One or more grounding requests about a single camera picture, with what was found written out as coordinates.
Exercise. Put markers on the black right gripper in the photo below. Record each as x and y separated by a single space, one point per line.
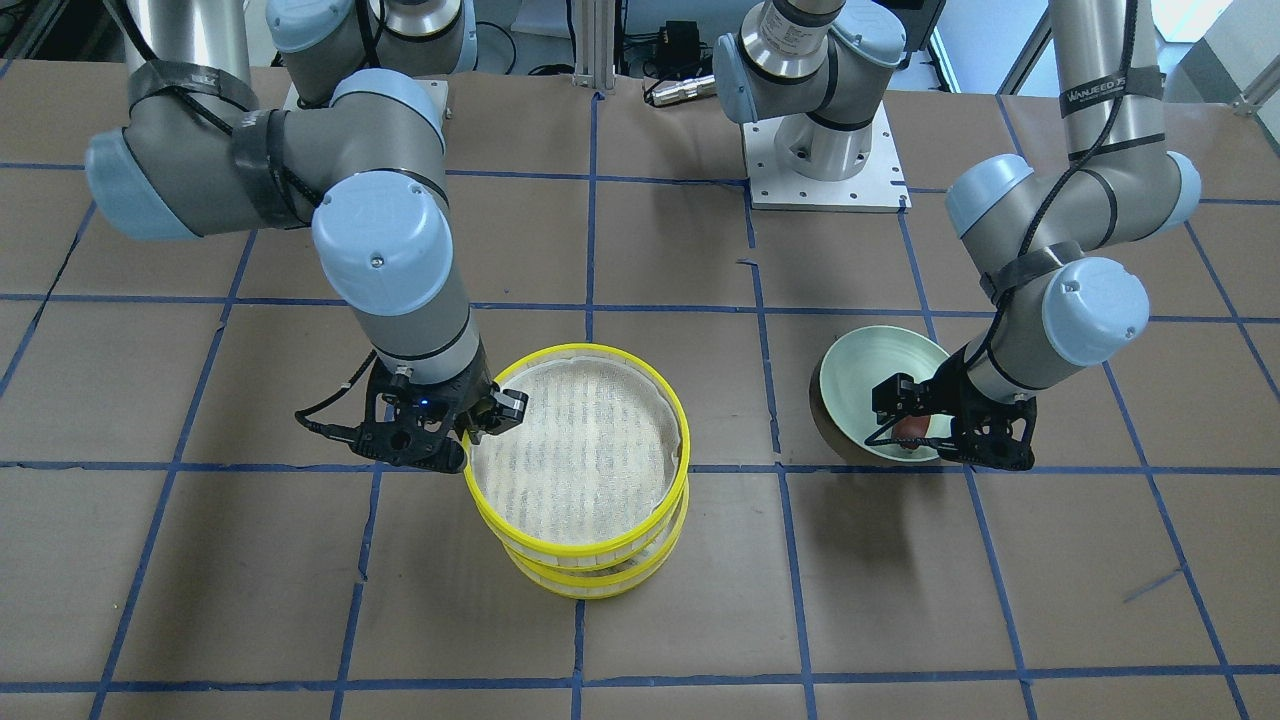
470 393

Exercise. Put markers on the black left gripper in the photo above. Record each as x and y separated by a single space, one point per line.
946 392

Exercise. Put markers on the brown bun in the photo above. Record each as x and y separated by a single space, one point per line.
909 432

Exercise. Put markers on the yellow steamer layer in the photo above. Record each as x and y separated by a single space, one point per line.
614 579
596 468

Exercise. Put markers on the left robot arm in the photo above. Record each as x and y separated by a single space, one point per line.
822 68

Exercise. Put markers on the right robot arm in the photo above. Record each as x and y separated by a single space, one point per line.
360 162

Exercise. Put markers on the light green plate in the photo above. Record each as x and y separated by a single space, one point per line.
856 363

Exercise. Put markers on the aluminium frame post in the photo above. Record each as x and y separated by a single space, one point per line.
595 32

